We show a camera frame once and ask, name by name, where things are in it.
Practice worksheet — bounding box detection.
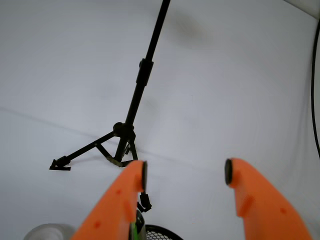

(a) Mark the clear tape roll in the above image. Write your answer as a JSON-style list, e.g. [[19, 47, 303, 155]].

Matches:
[[23, 223, 76, 240]]

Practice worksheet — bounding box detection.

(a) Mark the green mechanical pencil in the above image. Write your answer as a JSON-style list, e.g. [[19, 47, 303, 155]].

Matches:
[[130, 222, 139, 240]]

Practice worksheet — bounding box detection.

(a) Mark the black cable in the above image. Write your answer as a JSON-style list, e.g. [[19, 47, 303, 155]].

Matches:
[[309, 23, 320, 160]]

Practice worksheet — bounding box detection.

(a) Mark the black mesh pen holder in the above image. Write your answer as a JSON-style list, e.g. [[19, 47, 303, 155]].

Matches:
[[145, 224, 183, 240]]

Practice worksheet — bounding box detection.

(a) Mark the black tripod stand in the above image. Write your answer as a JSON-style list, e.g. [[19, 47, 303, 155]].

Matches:
[[48, 0, 172, 213]]

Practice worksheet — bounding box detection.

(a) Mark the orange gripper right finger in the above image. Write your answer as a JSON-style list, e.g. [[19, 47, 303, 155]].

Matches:
[[224, 158, 312, 240]]

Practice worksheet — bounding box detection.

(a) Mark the silver pen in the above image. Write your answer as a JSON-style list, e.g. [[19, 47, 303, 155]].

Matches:
[[135, 210, 147, 240]]

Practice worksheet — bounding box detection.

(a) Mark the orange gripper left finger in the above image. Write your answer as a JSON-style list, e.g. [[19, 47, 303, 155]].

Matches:
[[72, 160, 148, 240]]

